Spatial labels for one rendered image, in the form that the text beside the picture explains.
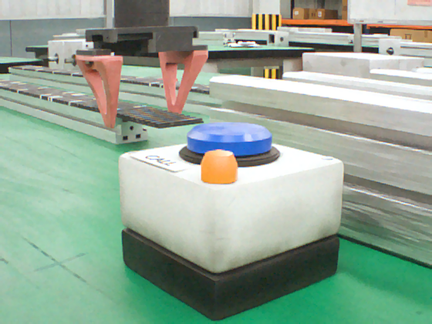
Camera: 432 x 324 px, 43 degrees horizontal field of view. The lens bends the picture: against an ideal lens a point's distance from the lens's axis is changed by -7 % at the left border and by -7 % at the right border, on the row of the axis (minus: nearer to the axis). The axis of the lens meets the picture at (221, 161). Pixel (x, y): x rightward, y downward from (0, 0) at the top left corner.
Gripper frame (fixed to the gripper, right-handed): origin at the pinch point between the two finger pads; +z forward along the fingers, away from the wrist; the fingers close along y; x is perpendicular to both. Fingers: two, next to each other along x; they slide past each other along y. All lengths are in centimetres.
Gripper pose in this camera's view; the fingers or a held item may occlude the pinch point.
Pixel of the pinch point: (143, 115)
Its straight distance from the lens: 60.2
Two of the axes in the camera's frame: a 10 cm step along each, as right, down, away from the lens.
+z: 0.0, 9.7, 2.4
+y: 7.9, -1.5, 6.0
